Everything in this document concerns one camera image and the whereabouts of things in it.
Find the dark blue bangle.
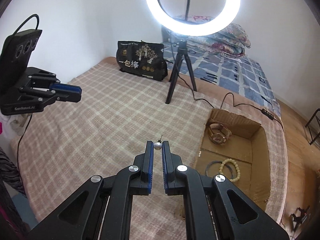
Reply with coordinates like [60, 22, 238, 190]
[204, 160, 236, 179]

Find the cream bead bracelet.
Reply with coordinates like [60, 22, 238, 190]
[219, 157, 241, 183]

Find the red leather watch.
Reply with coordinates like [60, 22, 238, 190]
[208, 123, 232, 145]

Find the single white pearl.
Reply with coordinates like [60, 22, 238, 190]
[153, 135, 163, 151]

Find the plaid pink blanket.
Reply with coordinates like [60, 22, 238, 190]
[10, 56, 291, 240]

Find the cardboard box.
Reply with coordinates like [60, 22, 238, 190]
[195, 109, 271, 211]

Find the black snack bag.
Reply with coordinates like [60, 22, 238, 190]
[116, 41, 168, 81]

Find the black tripod stand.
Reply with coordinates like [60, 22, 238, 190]
[165, 39, 198, 105]

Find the blue patchwork bed sheet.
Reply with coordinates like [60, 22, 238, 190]
[161, 39, 282, 118]

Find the folded floral quilt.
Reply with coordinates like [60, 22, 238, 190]
[171, 23, 251, 59]

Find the black power cable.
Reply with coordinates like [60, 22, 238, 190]
[170, 42, 286, 133]

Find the white ring light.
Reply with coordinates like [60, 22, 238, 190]
[145, 0, 241, 36]

